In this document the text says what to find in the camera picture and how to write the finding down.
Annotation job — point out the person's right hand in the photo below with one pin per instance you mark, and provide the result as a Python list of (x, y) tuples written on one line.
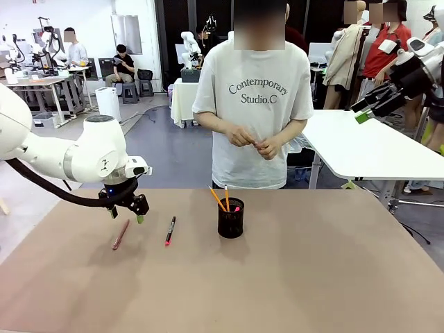
[(241, 136)]

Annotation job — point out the black marker with pink cap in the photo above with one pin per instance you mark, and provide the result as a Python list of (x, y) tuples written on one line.
[(170, 230)]

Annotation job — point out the white air purifier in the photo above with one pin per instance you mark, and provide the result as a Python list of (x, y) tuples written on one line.
[(107, 100)]

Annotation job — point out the grey workshop desk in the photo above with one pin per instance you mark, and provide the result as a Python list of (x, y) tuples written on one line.
[(34, 81)]

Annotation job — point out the tall white background robot arm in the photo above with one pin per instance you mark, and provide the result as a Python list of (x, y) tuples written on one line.
[(189, 38)]

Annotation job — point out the person in white T-shirt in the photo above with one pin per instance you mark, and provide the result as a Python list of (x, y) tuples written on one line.
[(249, 166)]

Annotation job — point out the maroon pen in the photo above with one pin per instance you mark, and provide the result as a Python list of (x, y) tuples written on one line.
[(120, 234)]

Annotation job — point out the black mesh pen holder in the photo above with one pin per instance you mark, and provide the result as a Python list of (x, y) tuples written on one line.
[(230, 225)]

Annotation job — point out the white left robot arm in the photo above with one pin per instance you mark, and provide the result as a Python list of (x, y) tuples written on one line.
[(93, 149)]

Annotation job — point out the grey plastic stool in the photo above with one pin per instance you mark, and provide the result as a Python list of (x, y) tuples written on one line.
[(130, 92)]

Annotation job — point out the person in red shirt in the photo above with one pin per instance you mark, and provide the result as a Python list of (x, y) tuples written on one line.
[(376, 62)]

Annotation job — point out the person's left hand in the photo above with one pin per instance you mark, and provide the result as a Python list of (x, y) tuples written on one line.
[(271, 147)]

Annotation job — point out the small white background robot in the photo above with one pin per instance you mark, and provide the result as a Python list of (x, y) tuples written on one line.
[(14, 43)]

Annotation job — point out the grey storage bin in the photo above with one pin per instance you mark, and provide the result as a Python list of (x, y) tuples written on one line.
[(45, 119)]

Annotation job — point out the black equipment box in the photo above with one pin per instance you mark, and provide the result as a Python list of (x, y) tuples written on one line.
[(190, 76)]

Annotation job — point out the clear plastic bag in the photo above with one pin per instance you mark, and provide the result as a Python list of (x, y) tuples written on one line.
[(298, 145)]

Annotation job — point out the person's left forearm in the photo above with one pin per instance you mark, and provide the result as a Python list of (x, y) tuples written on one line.
[(295, 130)]

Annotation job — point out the person's right forearm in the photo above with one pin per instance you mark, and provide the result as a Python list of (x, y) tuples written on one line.
[(211, 123)]

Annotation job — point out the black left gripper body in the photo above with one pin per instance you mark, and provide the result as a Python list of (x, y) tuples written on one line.
[(135, 203)]

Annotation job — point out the seated person in black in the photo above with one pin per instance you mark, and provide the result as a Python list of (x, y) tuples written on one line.
[(125, 64)]

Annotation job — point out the background person in white shirt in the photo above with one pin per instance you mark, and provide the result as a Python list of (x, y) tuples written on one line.
[(78, 53)]

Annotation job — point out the black bag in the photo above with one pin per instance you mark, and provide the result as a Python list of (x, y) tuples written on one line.
[(145, 74)]

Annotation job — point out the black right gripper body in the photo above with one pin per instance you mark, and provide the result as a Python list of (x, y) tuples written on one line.
[(412, 78)]

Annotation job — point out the table with white cloth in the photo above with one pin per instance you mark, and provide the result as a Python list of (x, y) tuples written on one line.
[(184, 100)]

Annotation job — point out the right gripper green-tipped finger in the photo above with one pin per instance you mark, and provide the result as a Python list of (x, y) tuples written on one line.
[(376, 95), (362, 118)]

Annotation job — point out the dark plastic stool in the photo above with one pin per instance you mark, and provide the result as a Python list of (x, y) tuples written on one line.
[(146, 88)]

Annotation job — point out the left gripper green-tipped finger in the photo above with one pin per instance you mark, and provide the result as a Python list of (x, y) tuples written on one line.
[(140, 218), (114, 211)]

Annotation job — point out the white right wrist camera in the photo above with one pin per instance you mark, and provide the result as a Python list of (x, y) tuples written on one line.
[(386, 45)]

